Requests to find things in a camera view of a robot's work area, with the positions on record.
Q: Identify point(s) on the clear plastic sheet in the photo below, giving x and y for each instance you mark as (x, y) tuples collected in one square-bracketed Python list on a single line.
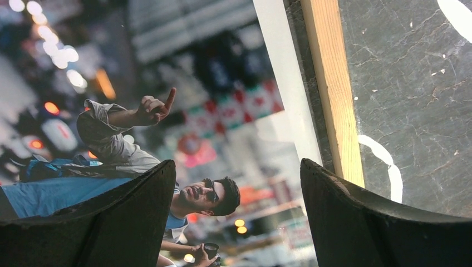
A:
[(410, 72)]

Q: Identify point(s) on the wooden picture frame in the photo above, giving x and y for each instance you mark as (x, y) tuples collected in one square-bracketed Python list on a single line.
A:
[(327, 45)]

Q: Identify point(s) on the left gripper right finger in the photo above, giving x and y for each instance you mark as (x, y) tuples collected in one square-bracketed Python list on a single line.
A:
[(351, 226)]

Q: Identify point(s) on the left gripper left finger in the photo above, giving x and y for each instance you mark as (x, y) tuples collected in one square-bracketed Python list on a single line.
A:
[(121, 227)]

